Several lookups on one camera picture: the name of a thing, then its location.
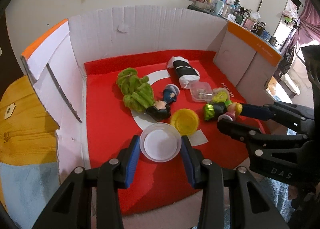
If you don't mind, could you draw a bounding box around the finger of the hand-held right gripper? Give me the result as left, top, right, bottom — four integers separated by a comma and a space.
240, 102, 314, 126
217, 119, 308, 145

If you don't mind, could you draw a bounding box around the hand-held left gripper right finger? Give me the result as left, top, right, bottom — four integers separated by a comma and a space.
181, 135, 290, 229

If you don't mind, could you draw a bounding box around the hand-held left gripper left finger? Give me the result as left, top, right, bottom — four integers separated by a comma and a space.
31, 135, 140, 229

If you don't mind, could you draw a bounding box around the blonde pink dress figurine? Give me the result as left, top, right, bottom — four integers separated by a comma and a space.
217, 102, 243, 122

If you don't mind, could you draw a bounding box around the green yellow toy figure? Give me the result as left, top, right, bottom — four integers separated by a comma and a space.
204, 100, 234, 121

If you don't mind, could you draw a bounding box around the clear round plastic lid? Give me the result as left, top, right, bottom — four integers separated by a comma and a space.
139, 123, 182, 163

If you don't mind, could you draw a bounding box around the yellow and white chenille flower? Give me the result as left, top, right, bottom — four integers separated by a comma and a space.
210, 88, 232, 105

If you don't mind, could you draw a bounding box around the yellow bottle cap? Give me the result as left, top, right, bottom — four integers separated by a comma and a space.
170, 108, 200, 136

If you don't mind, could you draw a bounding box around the small clear plastic container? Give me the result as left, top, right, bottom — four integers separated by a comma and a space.
190, 82, 213, 102

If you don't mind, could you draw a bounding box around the black-haired blue dress figurine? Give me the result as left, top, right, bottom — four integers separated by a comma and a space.
146, 84, 180, 122

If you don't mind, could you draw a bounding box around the green chenille scrunchie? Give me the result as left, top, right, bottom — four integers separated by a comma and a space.
117, 67, 140, 95
123, 76, 154, 113

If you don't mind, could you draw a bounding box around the black and white cloth roll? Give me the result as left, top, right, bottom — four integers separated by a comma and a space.
167, 56, 200, 90

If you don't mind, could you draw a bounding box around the orange and white cardboard box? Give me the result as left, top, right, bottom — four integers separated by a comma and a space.
20, 6, 283, 229

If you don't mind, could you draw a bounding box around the red shopping bag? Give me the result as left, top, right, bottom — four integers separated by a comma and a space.
84, 49, 272, 216

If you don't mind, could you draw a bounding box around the row of bottles and jars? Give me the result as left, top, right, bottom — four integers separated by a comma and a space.
195, 0, 280, 47

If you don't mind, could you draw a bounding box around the blue fluffy towel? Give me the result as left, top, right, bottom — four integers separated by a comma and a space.
0, 162, 295, 229

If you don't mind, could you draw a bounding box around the white refrigerator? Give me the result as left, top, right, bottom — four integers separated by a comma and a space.
257, 0, 294, 45

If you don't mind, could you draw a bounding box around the purple curtain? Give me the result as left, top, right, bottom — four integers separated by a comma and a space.
281, 0, 320, 52

